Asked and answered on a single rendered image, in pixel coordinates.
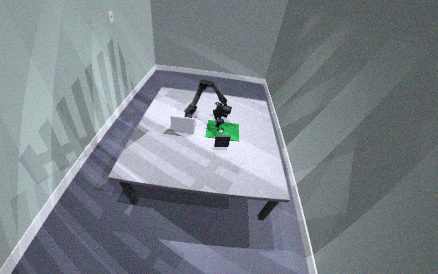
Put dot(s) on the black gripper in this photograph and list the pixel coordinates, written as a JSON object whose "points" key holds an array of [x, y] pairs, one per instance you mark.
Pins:
{"points": [[217, 114]]}

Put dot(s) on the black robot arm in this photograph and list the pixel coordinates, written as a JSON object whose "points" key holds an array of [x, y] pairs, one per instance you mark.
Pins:
{"points": [[203, 84]]}

